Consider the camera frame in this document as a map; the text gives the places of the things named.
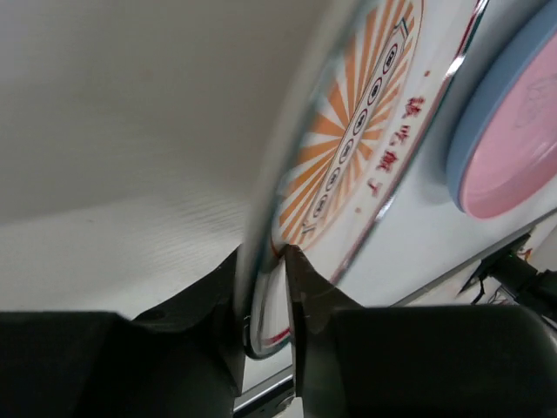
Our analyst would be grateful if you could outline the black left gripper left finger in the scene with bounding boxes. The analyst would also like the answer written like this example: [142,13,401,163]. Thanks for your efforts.
[1,254,245,417]

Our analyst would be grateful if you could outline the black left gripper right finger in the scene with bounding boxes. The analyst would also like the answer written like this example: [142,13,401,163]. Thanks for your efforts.
[284,246,556,417]

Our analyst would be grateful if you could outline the pink plastic plate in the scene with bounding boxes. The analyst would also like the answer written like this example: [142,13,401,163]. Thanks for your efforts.
[460,37,556,219]

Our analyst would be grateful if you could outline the patterned white plate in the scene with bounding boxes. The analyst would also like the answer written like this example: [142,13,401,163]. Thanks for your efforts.
[235,1,487,360]

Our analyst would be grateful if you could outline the blue plastic plate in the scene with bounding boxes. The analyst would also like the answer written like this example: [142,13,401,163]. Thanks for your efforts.
[446,1,556,217]

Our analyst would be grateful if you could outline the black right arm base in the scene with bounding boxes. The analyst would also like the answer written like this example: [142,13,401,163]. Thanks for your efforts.
[458,233,556,334]

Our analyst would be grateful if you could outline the aluminium front rail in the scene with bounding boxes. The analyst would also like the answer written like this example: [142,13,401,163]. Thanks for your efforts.
[232,366,295,418]

